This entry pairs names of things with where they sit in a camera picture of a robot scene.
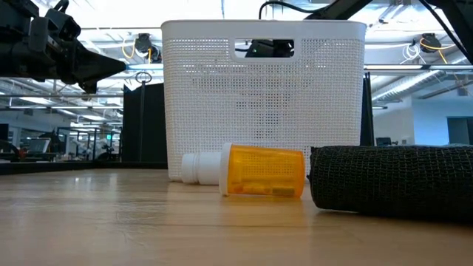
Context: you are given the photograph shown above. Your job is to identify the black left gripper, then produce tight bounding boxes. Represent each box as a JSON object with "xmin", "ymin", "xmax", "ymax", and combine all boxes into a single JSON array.
[{"xmin": 28, "ymin": 16, "xmax": 127, "ymax": 94}]

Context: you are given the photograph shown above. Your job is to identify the orange pill bottle white cap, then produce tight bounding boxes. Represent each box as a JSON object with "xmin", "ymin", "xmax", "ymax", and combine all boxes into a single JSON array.
[{"xmin": 219, "ymin": 143, "xmax": 307, "ymax": 199}]

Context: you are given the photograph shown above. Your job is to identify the white plastic bottle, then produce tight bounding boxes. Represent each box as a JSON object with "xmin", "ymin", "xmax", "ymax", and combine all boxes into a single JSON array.
[{"xmin": 180, "ymin": 151, "xmax": 222, "ymax": 185}]

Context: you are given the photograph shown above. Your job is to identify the black mesh bandage roll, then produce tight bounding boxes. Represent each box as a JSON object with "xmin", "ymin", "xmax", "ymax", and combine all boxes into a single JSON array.
[{"xmin": 307, "ymin": 144, "xmax": 473, "ymax": 223}]

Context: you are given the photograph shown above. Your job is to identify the white perforated plastic basket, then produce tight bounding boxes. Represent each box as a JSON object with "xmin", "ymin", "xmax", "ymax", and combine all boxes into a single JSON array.
[{"xmin": 161, "ymin": 20, "xmax": 367, "ymax": 183}]

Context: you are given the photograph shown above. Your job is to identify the background robot workstation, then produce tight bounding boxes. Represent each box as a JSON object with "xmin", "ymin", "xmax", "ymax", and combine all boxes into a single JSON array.
[{"xmin": 55, "ymin": 126, "xmax": 123, "ymax": 162}]

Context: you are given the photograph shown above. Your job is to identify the grey open laptop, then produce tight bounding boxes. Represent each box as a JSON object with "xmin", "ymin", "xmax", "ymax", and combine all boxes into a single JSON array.
[{"xmin": 27, "ymin": 137, "xmax": 52, "ymax": 154}]

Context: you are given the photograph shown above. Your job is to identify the horizontal ceiling light bar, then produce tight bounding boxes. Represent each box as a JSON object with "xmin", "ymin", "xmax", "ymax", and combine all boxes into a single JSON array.
[{"xmin": 364, "ymin": 64, "xmax": 473, "ymax": 72}]

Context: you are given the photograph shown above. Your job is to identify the dark glass door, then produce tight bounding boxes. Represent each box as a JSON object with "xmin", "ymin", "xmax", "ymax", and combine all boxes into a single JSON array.
[{"xmin": 446, "ymin": 117, "xmax": 473, "ymax": 146}]

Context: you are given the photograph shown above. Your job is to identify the black ceiling cord reel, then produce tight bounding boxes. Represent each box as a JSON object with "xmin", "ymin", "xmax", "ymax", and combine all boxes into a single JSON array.
[
  {"xmin": 134, "ymin": 33, "xmax": 163, "ymax": 64},
  {"xmin": 420, "ymin": 33, "xmax": 443, "ymax": 53}
]

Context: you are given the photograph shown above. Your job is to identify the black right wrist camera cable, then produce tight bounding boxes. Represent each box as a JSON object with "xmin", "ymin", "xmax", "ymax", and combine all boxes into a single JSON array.
[{"xmin": 258, "ymin": 0, "xmax": 322, "ymax": 20}]

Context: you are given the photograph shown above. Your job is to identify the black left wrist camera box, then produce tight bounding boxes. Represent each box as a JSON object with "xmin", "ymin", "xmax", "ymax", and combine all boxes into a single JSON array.
[{"xmin": 44, "ymin": 7, "xmax": 82, "ymax": 41}]

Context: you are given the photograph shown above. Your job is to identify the black stand with ring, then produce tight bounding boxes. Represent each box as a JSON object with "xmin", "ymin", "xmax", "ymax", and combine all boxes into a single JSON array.
[{"xmin": 135, "ymin": 71, "xmax": 153, "ymax": 163}]

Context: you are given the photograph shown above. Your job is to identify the black table frame rail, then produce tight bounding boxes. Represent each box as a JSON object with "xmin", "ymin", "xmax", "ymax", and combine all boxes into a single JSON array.
[{"xmin": 0, "ymin": 161, "xmax": 168, "ymax": 176}]

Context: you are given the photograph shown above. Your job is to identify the silver ceiling duct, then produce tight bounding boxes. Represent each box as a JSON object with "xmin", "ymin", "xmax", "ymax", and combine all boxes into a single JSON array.
[{"xmin": 372, "ymin": 69, "xmax": 452, "ymax": 103}]

